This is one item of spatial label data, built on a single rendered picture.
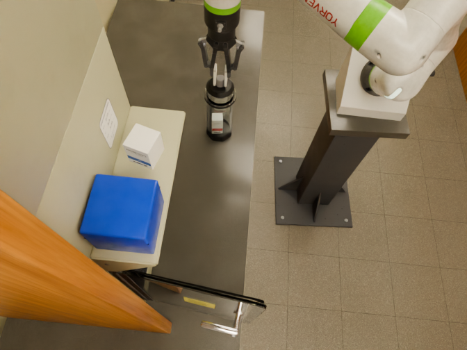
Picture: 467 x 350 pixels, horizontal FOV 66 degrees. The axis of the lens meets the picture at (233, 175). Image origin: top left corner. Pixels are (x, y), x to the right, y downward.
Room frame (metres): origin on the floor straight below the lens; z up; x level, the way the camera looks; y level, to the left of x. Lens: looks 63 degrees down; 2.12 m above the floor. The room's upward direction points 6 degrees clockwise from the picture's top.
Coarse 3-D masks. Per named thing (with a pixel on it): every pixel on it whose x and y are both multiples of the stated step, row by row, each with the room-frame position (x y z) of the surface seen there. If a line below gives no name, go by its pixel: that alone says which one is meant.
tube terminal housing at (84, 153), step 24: (96, 48) 0.40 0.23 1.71; (96, 72) 0.37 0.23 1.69; (96, 96) 0.34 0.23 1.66; (120, 96) 0.42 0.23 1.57; (72, 120) 0.27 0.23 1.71; (96, 120) 0.31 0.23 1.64; (120, 120) 0.38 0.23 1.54; (72, 144) 0.24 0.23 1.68; (96, 144) 0.29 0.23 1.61; (72, 168) 0.21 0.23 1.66; (96, 168) 0.26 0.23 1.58; (48, 192) 0.16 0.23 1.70; (72, 192) 0.19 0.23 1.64; (48, 216) 0.13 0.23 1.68; (72, 216) 0.16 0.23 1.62; (72, 240) 0.13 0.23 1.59
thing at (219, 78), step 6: (216, 78) 0.77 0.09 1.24; (222, 78) 0.78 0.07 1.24; (228, 78) 0.81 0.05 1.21; (210, 84) 0.77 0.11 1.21; (216, 84) 0.77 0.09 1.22; (222, 84) 0.77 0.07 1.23; (228, 84) 0.78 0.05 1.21; (210, 90) 0.75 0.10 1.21; (216, 90) 0.75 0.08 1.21; (222, 90) 0.75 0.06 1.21; (228, 90) 0.76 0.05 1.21; (216, 96) 0.74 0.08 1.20; (222, 96) 0.74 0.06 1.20; (228, 96) 0.75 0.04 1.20
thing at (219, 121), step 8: (208, 96) 0.79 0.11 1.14; (232, 96) 0.77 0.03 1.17; (216, 104) 0.73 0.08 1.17; (224, 104) 0.74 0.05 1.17; (232, 104) 0.75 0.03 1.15; (208, 112) 0.75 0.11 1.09; (216, 112) 0.73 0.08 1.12; (224, 112) 0.74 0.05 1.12; (232, 112) 0.78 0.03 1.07; (208, 120) 0.75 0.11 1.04; (216, 120) 0.73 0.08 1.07; (224, 120) 0.74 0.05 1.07; (208, 128) 0.75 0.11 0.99; (216, 128) 0.73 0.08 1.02; (224, 128) 0.74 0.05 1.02; (216, 136) 0.73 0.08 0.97
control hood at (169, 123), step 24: (144, 120) 0.41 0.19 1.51; (168, 120) 0.42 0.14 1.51; (120, 144) 0.35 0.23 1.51; (168, 144) 0.36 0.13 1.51; (120, 168) 0.30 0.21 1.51; (144, 168) 0.30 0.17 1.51; (168, 168) 0.31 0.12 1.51; (168, 192) 0.26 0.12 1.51; (120, 264) 0.12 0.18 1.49; (144, 264) 0.12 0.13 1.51
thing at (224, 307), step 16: (128, 272) 0.13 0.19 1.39; (144, 288) 0.12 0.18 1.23; (160, 288) 0.12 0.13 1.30; (176, 288) 0.11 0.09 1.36; (192, 288) 0.11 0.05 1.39; (176, 304) 0.12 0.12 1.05; (192, 304) 0.11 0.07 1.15; (224, 304) 0.10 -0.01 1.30; (240, 304) 0.10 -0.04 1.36; (256, 304) 0.10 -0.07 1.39; (240, 320) 0.09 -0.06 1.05
